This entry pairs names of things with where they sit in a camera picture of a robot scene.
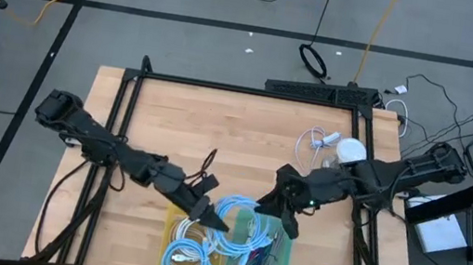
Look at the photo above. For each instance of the black aluminium table frame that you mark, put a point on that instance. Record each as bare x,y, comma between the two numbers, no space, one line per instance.
247,90

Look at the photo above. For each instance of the black floor puck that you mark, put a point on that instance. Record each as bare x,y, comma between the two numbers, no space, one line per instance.
1,3

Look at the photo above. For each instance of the small white adapter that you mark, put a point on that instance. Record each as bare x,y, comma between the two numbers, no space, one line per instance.
401,89

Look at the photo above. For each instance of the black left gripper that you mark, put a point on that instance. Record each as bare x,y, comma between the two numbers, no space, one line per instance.
177,182

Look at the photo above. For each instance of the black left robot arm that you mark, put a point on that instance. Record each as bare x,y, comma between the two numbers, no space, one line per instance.
90,134

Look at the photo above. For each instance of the black perforated box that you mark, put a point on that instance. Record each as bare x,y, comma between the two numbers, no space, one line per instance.
318,90

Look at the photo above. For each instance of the white box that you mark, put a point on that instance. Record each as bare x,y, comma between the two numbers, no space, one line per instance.
441,238

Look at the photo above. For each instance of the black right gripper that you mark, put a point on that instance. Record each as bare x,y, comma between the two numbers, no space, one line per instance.
296,188

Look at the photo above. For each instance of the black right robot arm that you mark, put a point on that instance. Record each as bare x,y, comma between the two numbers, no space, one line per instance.
399,173

